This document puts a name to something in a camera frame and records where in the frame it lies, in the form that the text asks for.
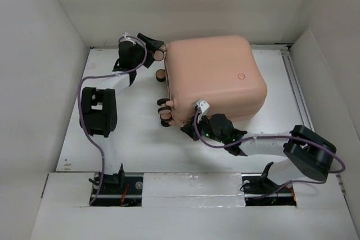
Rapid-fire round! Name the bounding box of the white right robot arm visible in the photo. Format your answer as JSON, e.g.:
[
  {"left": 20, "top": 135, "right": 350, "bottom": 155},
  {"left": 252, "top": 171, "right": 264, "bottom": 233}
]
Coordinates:
[{"left": 181, "top": 114, "right": 336, "bottom": 194}]

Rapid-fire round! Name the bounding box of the aluminium side rail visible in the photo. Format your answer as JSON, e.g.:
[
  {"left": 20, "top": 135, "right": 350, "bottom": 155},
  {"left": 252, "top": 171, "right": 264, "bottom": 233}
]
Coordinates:
[{"left": 281, "top": 44, "right": 313, "bottom": 130}]

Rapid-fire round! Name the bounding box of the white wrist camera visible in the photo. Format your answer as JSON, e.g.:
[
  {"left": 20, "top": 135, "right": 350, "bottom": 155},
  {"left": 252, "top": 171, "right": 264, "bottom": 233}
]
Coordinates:
[
  {"left": 194, "top": 99, "right": 210, "bottom": 117},
  {"left": 118, "top": 32, "right": 137, "bottom": 44}
]

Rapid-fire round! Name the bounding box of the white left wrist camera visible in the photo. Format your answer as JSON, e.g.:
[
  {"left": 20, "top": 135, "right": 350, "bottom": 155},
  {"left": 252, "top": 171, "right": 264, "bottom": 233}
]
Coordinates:
[{"left": 118, "top": 32, "right": 137, "bottom": 44}]

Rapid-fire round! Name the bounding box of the pink hard-shell suitcase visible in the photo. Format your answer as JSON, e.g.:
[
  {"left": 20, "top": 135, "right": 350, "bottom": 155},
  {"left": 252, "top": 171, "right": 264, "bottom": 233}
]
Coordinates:
[{"left": 156, "top": 35, "right": 267, "bottom": 126}]

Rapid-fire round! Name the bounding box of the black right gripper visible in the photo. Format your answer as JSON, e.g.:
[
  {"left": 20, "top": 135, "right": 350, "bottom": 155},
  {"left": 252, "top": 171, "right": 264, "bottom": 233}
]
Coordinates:
[{"left": 179, "top": 112, "right": 226, "bottom": 144}]

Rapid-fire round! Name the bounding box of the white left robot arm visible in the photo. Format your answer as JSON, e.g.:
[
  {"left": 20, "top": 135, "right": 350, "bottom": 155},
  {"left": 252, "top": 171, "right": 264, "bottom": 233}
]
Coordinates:
[{"left": 77, "top": 33, "right": 166, "bottom": 197}]

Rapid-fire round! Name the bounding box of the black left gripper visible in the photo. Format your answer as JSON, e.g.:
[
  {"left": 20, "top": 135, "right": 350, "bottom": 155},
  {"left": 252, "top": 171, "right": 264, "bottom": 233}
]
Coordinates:
[{"left": 132, "top": 34, "right": 164, "bottom": 67}]

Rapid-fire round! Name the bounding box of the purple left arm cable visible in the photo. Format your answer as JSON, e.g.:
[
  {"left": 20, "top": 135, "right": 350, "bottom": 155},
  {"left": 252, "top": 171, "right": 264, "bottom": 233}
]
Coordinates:
[{"left": 78, "top": 35, "right": 149, "bottom": 204}]

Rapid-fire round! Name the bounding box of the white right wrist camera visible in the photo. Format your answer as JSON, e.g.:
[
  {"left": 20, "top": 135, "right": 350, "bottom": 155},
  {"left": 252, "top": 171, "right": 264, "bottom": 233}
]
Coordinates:
[{"left": 194, "top": 99, "right": 210, "bottom": 117}]

